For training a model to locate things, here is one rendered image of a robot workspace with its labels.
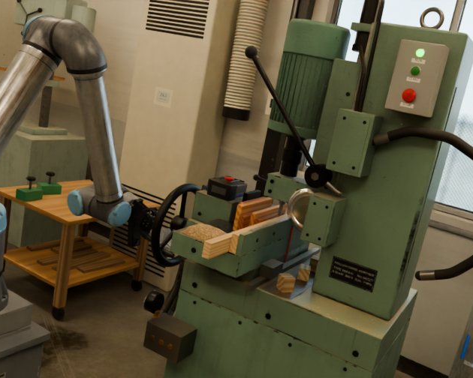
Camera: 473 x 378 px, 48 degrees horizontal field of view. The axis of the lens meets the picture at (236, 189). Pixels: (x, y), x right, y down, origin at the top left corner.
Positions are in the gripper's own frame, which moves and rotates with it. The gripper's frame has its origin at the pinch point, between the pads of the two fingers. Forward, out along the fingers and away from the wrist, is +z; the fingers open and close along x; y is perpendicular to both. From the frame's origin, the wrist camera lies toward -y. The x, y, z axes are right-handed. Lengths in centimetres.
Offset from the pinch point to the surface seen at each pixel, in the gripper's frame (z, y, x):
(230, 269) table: 35, 30, -35
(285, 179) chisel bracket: 27, 49, -8
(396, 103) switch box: 44, 84, -22
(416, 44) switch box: 40, 97, -22
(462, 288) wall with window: 89, 17, 120
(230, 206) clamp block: 17.6, 33.1, -11.9
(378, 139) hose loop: 45, 75, -21
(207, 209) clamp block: 11.4, 27.4, -11.9
